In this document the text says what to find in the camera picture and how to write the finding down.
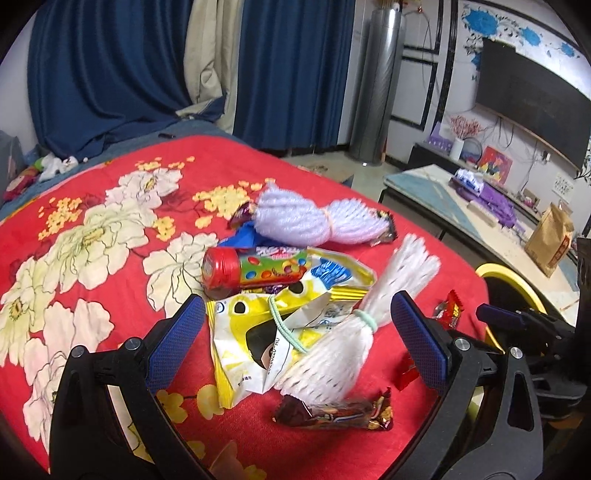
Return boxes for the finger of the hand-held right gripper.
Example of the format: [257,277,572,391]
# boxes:
[475,302,575,342]

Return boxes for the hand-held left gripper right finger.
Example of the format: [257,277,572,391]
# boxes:
[379,291,546,480]

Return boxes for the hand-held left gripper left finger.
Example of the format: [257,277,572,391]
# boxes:
[48,294,218,480]

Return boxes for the yellow rimmed black bin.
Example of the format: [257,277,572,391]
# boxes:
[464,263,555,416]

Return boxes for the yellow white snack bag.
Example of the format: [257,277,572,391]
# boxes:
[205,288,365,409]

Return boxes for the white foam net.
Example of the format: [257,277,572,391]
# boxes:
[272,234,441,402]

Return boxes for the blue glove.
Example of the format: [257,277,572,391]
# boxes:
[219,220,278,252]

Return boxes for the small red wrapper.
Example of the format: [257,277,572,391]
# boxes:
[394,356,420,385]

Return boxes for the red candy wrapper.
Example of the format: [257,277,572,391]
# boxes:
[433,290,464,329]

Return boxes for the red floral blanket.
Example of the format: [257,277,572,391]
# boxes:
[0,134,490,480]

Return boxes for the brown paper bag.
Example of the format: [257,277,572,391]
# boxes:
[525,203,574,278]

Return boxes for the wooden block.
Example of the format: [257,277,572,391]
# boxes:
[466,203,495,227]

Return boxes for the red capped candy tube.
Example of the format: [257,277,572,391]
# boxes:
[202,246,311,301]

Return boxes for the yellow blue snack bag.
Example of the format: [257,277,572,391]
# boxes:
[307,247,377,301]

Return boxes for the brown candy bar wrapper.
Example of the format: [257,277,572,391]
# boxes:
[272,388,395,432]

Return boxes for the purple cloth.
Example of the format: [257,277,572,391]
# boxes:
[450,178,527,229]

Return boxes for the orange purple snack packet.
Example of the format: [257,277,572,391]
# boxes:
[229,202,257,229]

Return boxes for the blue white tissue pack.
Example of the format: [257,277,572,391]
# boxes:
[455,168,485,192]

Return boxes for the low coffee table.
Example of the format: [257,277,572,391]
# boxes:
[379,164,583,315]

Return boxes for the red framed picture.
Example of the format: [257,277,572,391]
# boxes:
[480,145,513,183]

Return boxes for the purple foam net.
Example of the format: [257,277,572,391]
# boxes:
[253,180,391,245]

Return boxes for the white vase with flowers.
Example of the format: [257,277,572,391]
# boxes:
[449,114,485,161]

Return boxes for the black television cabinet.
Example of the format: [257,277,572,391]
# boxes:
[409,141,578,259]

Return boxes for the purple box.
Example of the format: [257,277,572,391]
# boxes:
[429,122,451,153]

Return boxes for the white green stuffed toy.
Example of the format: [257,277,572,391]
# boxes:
[39,154,79,183]

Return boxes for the red stuffed toy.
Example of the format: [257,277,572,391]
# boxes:
[4,166,40,199]

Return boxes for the grey bag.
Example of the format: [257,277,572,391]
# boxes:
[0,131,24,195]

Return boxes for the silver tower air conditioner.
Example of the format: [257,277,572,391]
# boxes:
[348,7,407,164]

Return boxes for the wide blue curtain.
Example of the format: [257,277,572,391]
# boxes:
[28,0,195,158]

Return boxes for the beige curtain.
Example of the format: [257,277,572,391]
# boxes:
[182,0,241,134]

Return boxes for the narrow blue curtain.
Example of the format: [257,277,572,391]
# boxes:
[233,0,356,151]

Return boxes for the green hair tie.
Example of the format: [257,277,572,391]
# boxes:
[268,295,311,355]

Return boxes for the black wall television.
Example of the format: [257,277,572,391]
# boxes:
[475,37,591,171]

